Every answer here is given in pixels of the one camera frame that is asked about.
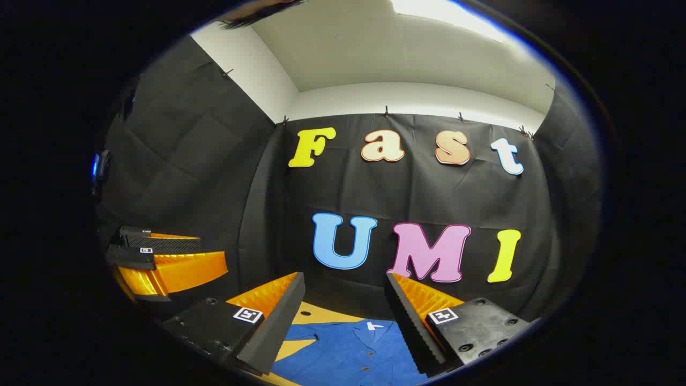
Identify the dark device with blue light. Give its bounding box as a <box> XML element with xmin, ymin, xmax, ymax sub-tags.
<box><xmin>90</xmin><ymin>149</ymin><xmax>112</xmax><ymax>189</ymax></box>

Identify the row of black cloth clips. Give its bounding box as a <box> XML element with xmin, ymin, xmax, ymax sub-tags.
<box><xmin>222</xmin><ymin>67</ymin><xmax>555</xmax><ymax>141</ymax></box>

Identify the black backdrop cloth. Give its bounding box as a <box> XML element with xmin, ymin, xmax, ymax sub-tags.
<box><xmin>94</xmin><ymin>35</ymin><xmax>603</xmax><ymax>322</ymax></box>

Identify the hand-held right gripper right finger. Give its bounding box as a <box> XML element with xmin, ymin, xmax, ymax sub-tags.
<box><xmin>384</xmin><ymin>272</ymin><xmax>532</xmax><ymax>377</ymax></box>

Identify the ceiling light panel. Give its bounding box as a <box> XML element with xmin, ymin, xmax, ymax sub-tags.
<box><xmin>391</xmin><ymin>0</ymin><xmax>504</xmax><ymax>42</ymax></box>

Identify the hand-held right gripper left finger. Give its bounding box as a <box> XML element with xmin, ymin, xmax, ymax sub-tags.
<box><xmin>162</xmin><ymin>271</ymin><xmax>306</xmax><ymax>377</ymax></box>

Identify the blue corduroy shirt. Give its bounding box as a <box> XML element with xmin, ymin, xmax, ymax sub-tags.
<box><xmin>271</xmin><ymin>319</ymin><xmax>429</xmax><ymax>386</ymax></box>

